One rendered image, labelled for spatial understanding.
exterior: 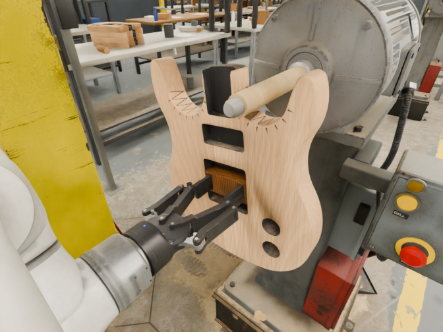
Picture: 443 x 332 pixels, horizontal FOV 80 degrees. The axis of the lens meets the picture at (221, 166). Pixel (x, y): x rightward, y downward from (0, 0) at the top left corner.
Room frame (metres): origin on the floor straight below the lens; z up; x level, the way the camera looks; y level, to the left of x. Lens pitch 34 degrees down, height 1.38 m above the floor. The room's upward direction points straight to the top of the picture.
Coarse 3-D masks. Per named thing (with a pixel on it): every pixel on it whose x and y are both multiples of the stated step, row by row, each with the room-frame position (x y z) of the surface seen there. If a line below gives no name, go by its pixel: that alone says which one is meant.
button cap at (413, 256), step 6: (414, 246) 0.32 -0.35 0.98; (402, 252) 0.31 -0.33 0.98; (408, 252) 0.30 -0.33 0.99; (414, 252) 0.30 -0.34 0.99; (420, 252) 0.30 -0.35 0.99; (402, 258) 0.30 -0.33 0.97; (408, 258) 0.30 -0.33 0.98; (414, 258) 0.29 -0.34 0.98; (420, 258) 0.29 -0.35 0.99; (426, 258) 0.29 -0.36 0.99; (408, 264) 0.29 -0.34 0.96; (414, 264) 0.29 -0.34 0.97; (420, 264) 0.29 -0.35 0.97
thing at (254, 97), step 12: (288, 72) 0.43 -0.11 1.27; (300, 72) 0.44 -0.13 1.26; (264, 84) 0.37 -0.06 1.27; (276, 84) 0.38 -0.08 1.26; (288, 84) 0.41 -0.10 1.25; (240, 96) 0.33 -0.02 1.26; (252, 96) 0.33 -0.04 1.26; (264, 96) 0.35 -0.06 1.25; (276, 96) 0.38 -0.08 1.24; (252, 108) 0.33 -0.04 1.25
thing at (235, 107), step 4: (228, 100) 0.32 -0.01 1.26; (232, 100) 0.32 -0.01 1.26; (236, 100) 0.32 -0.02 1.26; (240, 100) 0.32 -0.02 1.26; (224, 104) 0.32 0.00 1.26; (228, 104) 0.31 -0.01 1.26; (232, 104) 0.31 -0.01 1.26; (236, 104) 0.31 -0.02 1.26; (240, 104) 0.32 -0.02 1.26; (244, 104) 0.32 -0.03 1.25; (224, 108) 0.32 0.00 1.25; (228, 108) 0.31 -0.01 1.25; (232, 108) 0.31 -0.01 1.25; (236, 108) 0.31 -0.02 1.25; (240, 108) 0.31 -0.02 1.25; (244, 108) 0.32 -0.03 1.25; (224, 112) 0.32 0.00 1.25; (228, 112) 0.31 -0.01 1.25; (232, 112) 0.31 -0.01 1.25; (236, 112) 0.31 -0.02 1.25; (240, 112) 0.31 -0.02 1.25; (228, 116) 0.31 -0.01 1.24; (232, 116) 0.31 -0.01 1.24; (236, 116) 0.31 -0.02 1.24
